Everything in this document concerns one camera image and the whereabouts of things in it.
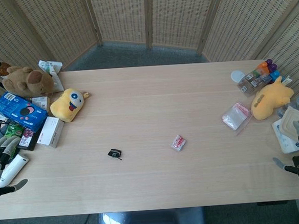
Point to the beige lidded food container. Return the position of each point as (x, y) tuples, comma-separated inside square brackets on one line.
[(294, 123)]

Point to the dark grape snack packet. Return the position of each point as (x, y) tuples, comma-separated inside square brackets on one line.
[(27, 138)]

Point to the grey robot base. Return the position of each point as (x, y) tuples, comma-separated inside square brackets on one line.
[(150, 222)]

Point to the white blue tissue pack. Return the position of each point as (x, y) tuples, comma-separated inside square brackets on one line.
[(284, 138)]

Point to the red white snack packet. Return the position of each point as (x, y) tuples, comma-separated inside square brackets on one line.
[(179, 143)]

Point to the pack of colourful bottles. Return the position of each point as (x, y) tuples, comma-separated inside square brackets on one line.
[(258, 77)]

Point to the white round lid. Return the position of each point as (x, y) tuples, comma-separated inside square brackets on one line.
[(237, 75)]

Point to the white red cardboard box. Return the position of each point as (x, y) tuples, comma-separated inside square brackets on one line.
[(50, 131)]

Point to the woven folding screen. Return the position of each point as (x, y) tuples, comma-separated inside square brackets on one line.
[(143, 20)]

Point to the small black clip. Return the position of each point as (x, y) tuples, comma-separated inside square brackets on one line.
[(114, 153)]

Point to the brown plush bear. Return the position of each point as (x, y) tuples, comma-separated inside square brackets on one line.
[(26, 81)]

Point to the small printed white packet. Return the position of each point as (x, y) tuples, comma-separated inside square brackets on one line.
[(40, 101)]

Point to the yellow plush duck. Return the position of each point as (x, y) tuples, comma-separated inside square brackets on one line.
[(270, 101)]

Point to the clear zip bags red strip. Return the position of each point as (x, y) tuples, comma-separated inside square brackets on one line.
[(236, 116)]

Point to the green snack bag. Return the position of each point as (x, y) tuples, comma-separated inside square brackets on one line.
[(12, 131)]

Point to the yellow emoji plush pillow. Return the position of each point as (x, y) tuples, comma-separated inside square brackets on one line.
[(66, 105)]

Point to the white tube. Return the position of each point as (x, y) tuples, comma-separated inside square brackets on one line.
[(13, 169)]

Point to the blue Oreo box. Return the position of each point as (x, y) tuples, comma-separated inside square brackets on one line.
[(18, 111)]

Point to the crumpled white paper bag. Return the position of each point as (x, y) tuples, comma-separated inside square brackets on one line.
[(51, 70)]

